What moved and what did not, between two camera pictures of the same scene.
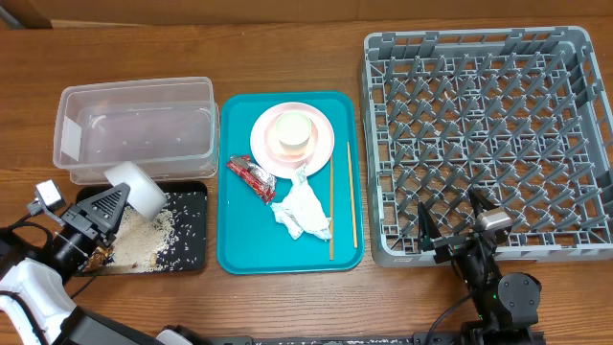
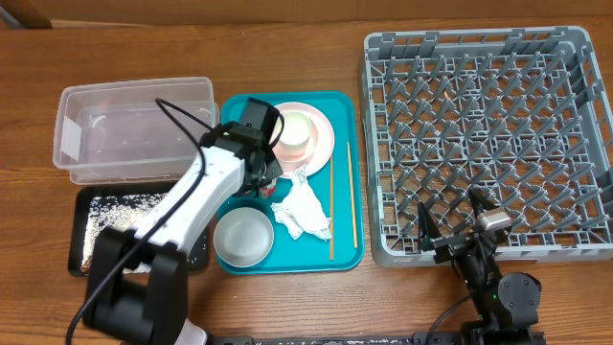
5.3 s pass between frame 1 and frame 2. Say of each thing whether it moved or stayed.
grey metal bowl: moved
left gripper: moved
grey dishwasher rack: stayed
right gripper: stayed
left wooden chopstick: stayed
